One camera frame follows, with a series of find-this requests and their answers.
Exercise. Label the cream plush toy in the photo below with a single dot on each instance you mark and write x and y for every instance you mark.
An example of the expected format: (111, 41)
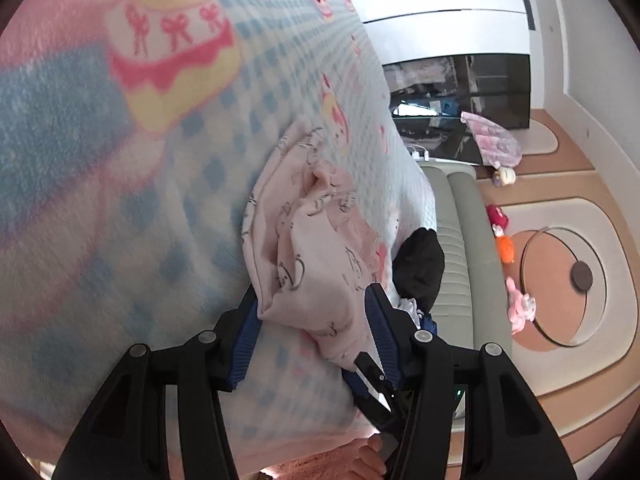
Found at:
(504, 176)

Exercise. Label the white charger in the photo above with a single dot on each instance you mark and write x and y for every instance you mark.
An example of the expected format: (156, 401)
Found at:
(420, 152)

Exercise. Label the white folded garment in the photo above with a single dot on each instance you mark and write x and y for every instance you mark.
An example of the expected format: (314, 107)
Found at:
(409, 306)

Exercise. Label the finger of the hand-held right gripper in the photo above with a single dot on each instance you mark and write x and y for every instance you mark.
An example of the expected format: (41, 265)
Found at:
(352, 385)
(372, 372)

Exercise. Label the pink plush toy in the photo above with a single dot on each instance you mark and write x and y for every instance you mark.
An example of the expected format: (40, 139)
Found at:
(520, 305)

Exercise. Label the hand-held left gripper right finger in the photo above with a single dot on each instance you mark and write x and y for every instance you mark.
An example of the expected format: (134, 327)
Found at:
(382, 340)

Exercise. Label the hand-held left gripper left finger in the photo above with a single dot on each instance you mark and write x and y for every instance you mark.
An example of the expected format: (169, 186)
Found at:
(247, 345)

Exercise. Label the grey padded headboard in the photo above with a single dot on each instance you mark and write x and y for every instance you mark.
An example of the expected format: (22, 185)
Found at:
(465, 260)

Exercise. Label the orange plush toy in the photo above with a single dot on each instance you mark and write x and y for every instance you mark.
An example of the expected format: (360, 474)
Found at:
(505, 249)

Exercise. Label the blue checkered cartoon blanket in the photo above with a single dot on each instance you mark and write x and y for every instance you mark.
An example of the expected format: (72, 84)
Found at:
(100, 210)

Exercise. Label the navy folded garment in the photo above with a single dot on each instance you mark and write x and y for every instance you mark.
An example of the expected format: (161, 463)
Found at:
(427, 322)

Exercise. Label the black folded cloth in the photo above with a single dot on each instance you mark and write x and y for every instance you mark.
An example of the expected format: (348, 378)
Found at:
(420, 265)

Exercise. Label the person's right hand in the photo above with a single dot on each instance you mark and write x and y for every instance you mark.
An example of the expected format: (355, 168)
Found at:
(367, 462)

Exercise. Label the pink cartoon print pants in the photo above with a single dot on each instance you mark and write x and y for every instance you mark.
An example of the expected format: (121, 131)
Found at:
(310, 285)

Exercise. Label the red plush toy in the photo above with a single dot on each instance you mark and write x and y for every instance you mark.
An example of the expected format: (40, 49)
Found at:
(497, 215)

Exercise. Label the pink frilly garment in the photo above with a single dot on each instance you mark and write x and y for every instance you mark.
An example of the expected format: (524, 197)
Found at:
(492, 140)

